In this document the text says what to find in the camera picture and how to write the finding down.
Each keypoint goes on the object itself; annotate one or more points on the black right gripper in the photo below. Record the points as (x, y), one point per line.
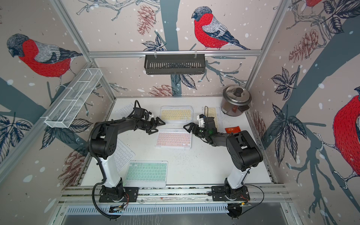
(191, 128)

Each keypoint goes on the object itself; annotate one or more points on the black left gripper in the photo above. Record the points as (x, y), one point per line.
(157, 122)

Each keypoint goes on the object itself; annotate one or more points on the yellow keyboard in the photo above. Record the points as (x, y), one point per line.
(176, 114)
(215, 112)

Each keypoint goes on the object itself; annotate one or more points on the green keyboard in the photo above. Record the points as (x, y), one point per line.
(146, 174)

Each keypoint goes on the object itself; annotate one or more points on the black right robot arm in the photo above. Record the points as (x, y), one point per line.
(243, 151)

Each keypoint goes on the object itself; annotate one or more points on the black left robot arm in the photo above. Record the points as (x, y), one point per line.
(102, 144)

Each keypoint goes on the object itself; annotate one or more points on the white keyboard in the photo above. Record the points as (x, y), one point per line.
(125, 111)
(122, 155)

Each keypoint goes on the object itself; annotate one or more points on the red small packet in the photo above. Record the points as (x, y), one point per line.
(233, 130)

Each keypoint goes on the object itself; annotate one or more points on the steel rice cooker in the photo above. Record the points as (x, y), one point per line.
(235, 100)

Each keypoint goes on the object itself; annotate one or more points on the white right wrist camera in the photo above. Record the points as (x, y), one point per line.
(201, 121)

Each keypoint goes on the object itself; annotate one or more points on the black hanging wire basket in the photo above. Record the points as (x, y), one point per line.
(175, 64)

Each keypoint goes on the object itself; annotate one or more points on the white wire mesh basket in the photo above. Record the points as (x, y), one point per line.
(66, 111)

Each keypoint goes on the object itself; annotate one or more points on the aluminium frame rail base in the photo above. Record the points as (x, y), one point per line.
(173, 194)

